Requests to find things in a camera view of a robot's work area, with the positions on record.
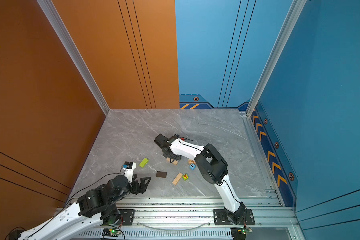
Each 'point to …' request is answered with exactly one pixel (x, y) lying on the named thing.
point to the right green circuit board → (240, 233)
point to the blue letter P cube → (192, 166)
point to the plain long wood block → (175, 162)
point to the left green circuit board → (111, 232)
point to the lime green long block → (143, 162)
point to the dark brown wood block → (161, 174)
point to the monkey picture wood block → (190, 161)
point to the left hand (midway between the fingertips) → (145, 177)
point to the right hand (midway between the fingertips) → (170, 155)
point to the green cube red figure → (185, 177)
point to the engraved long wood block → (177, 178)
